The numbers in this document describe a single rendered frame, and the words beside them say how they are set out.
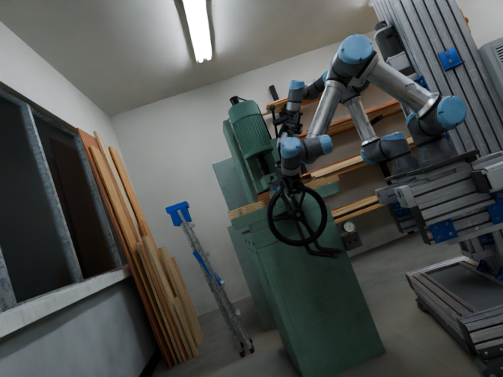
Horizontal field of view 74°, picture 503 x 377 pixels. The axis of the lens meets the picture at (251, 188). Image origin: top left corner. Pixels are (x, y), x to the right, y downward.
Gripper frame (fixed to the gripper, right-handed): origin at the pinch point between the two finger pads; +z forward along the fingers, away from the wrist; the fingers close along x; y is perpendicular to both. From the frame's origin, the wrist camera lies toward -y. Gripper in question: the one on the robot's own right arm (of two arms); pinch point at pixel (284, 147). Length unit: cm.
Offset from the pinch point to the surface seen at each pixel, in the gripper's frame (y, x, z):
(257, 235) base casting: 9, -26, 42
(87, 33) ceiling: -189, -20, -53
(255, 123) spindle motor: -19.0, -4.1, -10.3
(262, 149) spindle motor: -10.3, -6.2, 3.1
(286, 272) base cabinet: 26, -21, 57
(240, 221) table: 0.4, -30.6, 35.8
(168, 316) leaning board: -74, -18, 150
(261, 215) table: 6.7, -21.9, 32.3
